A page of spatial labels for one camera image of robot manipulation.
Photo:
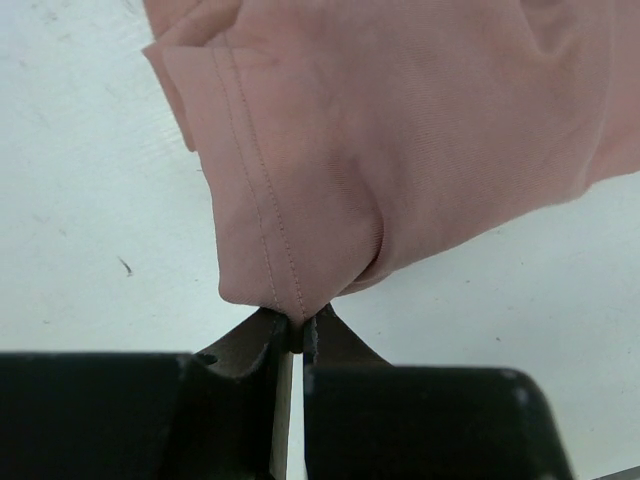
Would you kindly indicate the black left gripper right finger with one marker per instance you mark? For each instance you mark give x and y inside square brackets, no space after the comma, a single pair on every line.
[365,418]

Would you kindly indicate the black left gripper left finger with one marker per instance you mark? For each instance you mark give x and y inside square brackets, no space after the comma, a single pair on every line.
[214,414]

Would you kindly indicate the pink printed t-shirt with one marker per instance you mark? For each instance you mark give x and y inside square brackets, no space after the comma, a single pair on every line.
[345,140]

